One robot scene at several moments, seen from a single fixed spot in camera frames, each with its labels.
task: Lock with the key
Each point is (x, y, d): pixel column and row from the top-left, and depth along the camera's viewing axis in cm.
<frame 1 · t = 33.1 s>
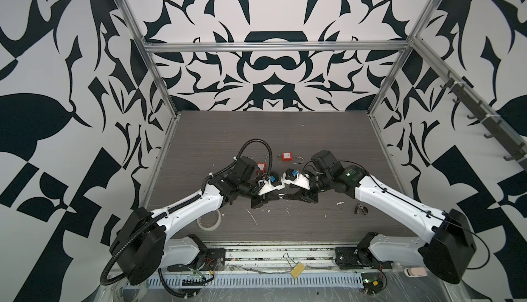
left hand: (279, 191, 77), fingers closed
right hand: (292, 188, 76), fingers open
red padlock far back: (287, 156, 101), point 3 cm above the table
black key bunch: (356, 211, 85), point 3 cm above the table

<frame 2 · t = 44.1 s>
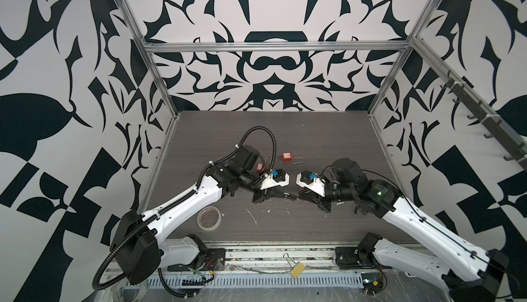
left hand: (285, 189, 70), fingers closed
right hand: (302, 192, 69), fingers closed
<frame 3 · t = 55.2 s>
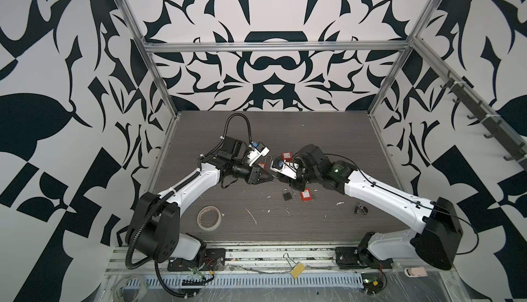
left hand: (273, 176, 77), fingers closed
right hand: (283, 171, 78), fingers open
red padlock front: (306, 194, 91), point 2 cm above the table
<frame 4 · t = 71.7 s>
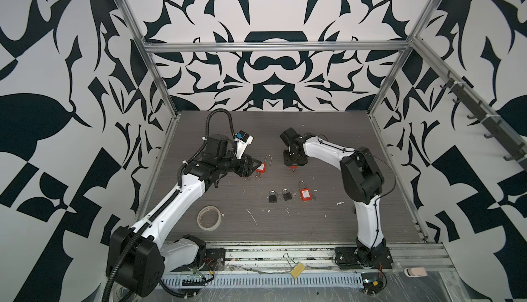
left hand: (256, 156, 78), fingers open
right hand: (290, 160, 98), fingers open
small black padlock back: (272, 196, 91), on the table
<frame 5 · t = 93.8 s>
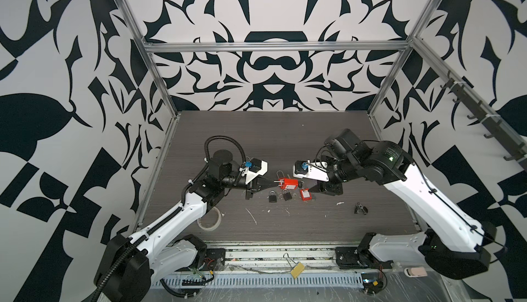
left hand: (279, 178, 67), fingers closed
right hand: (310, 176, 64), fingers open
red padlock: (286, 183, 67), point 26 cm above the table
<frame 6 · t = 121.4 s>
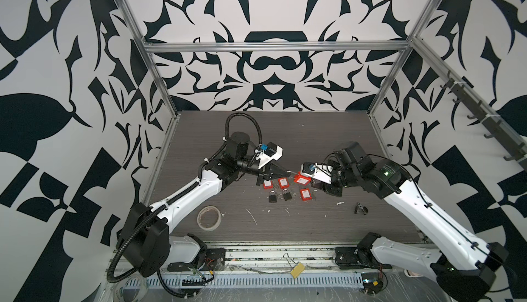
left hand: (292, 170, 67), fingers closed
right hand: (316, 174, 70), fingers open
red padlock far left: (301, 179, 67), point 27 cm above the table
